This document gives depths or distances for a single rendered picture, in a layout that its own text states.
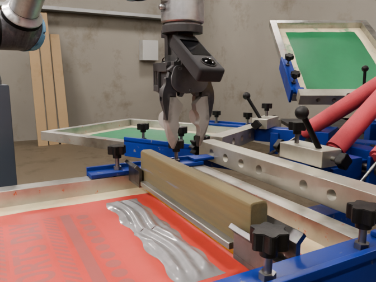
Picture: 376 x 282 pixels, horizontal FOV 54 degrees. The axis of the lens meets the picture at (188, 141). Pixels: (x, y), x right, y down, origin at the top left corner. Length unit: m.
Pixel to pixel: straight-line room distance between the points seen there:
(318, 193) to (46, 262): 0.48
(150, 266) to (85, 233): 0.17
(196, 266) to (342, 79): 1.58
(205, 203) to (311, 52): 1.68
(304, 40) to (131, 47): 6.09
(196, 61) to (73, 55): 7.20
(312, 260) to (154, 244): 0.25
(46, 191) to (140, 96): 7.33
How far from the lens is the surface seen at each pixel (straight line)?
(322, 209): 0.93
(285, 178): 0.79
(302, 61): 2.09
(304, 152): 0.82
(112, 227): 0.70
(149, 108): 8.25
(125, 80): 8.02
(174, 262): 0.56
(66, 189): 0.87
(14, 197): 0.87
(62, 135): 1.60
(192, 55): 0.59
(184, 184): 0.66
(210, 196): 0.58
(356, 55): 2.24
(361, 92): 1.21
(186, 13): 0.64
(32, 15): 1.23
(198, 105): 0.66
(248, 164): 0.88
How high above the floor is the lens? 1.23
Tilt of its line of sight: 10 degrees down
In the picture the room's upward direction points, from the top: straight up
